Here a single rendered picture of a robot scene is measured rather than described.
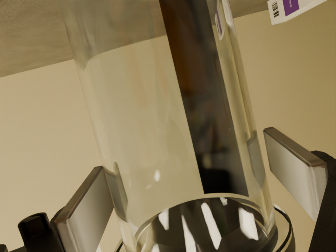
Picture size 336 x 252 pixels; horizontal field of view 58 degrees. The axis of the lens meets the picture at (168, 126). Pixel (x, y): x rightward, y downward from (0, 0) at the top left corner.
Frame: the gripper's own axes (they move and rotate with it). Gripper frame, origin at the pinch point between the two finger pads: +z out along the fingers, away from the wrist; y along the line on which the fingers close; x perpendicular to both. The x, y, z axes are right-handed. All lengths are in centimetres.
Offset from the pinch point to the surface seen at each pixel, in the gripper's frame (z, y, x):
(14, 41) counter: 28.8, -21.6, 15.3
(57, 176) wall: 55, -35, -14
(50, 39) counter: 32.8, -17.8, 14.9
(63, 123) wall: 56, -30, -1
